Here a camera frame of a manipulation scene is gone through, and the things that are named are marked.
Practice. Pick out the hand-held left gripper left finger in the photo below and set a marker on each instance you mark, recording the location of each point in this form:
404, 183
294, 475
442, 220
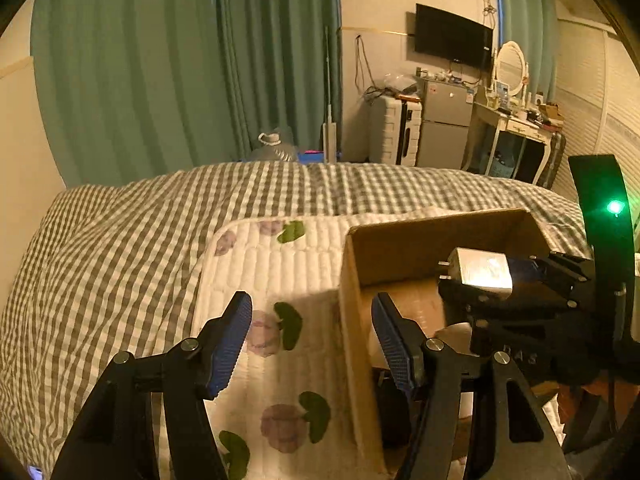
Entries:
227, 350

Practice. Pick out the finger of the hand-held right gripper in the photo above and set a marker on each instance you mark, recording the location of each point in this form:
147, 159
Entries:
550, 266
475, 299

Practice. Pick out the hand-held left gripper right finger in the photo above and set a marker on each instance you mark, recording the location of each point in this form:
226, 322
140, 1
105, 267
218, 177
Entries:
395, 345

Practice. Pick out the white power adapter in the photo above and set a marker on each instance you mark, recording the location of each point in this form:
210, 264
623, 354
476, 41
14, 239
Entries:
480, 270

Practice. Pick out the cardboard box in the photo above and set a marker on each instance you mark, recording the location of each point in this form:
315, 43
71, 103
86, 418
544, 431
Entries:
357, 340

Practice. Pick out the white floral quilted mat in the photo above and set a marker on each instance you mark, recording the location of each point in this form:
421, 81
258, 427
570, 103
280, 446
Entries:
300, 270

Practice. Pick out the dark suitcase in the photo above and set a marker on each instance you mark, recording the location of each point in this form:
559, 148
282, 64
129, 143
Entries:
555, 157

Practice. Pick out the white dressing table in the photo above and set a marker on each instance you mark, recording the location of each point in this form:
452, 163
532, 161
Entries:
520, 125

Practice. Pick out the white louvered wardrobe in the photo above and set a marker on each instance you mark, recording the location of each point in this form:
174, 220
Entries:
590, 110

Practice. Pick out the grey checkered blanket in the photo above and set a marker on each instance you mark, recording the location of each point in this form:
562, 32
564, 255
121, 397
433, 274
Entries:
125, 240

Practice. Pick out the grey small fridge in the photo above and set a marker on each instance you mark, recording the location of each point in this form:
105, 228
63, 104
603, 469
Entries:
445, 125

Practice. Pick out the white suitcase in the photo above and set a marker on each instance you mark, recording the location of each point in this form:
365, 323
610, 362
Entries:
390, 130

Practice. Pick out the white oval mirror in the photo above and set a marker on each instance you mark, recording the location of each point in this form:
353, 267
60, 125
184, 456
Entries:
511, 67

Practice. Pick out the large water bottle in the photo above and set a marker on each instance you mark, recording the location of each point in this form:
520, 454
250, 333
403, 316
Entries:
272, 150

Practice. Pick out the blue storage box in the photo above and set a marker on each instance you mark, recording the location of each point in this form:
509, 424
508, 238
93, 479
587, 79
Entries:
312, 157

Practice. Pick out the white mop pole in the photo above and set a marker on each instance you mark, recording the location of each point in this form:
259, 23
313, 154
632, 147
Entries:
330, 135

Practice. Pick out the smartphone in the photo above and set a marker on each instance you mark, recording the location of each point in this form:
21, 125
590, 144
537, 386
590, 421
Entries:
36, 473

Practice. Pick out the clear plastic bag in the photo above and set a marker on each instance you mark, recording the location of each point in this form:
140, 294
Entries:
397, 82

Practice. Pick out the green window curtain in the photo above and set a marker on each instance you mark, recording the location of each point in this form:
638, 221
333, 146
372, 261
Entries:
525, 25

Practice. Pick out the wide green curtain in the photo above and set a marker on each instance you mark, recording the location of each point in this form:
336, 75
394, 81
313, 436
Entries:
135, 70

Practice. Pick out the narrow green curtain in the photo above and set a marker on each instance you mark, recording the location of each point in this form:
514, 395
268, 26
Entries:
280, 50

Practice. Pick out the small picture frame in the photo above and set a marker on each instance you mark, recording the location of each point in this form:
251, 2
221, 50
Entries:
502, 89

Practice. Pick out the black wall television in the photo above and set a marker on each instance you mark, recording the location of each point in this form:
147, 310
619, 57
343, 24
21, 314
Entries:
452, 35

